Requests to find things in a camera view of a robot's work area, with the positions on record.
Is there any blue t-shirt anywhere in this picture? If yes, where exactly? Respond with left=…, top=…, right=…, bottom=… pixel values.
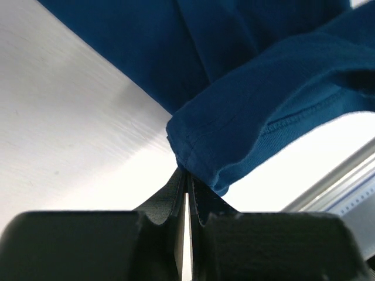
left=42, top=0, right=374, bottom=196

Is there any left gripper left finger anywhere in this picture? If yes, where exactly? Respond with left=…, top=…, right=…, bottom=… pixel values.
left=1, top=170, right=185, bottom=280

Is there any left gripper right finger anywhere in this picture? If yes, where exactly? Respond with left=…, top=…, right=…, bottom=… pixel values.
left=187, top=176, right=373, bottom=280

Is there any aluminium mounting rail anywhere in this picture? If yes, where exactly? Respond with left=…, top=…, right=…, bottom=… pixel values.
left=282, top=138, right=374, bottom=213

